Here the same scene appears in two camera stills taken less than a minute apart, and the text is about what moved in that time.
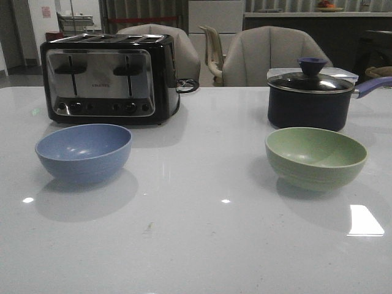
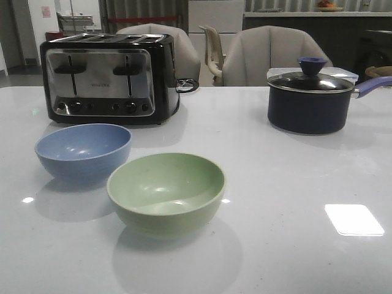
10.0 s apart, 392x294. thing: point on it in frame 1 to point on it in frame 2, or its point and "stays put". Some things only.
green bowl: x=313 y=160 to x=166 y=195
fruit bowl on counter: x=326 y=6 stays put
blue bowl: x=85 y=152 stays put
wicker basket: x=381 y=71 stays put
